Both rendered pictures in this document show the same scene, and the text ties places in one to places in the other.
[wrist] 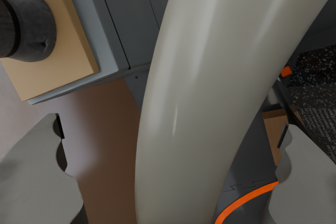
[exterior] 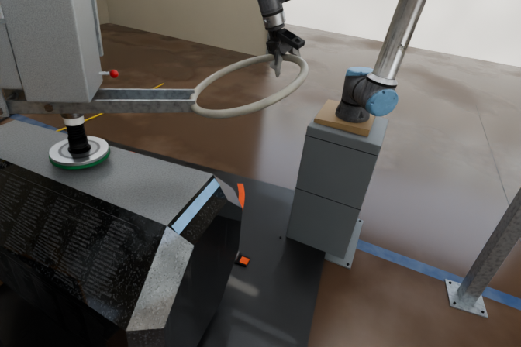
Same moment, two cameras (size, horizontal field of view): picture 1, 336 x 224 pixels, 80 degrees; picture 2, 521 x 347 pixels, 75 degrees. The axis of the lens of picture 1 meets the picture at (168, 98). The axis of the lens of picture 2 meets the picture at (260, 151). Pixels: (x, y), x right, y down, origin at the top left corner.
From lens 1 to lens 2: 1.43 m
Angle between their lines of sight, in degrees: 35
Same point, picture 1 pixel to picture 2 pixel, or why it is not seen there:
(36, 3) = (353, 117)
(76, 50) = (328, 119)
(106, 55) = (317, 126)
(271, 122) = not seen: hidden behind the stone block
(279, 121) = not seen: hidden behind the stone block
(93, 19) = (334, 131)
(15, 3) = (356, 109)
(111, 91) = not seen: hidden behind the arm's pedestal
